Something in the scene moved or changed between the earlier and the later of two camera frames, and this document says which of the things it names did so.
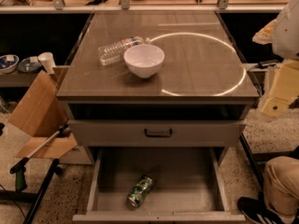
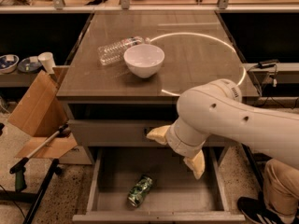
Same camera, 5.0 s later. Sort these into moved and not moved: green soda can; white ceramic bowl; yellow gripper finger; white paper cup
Moved: yellow gripper finger
Not moved: white paper cup; white ceramic bowl; green soda can
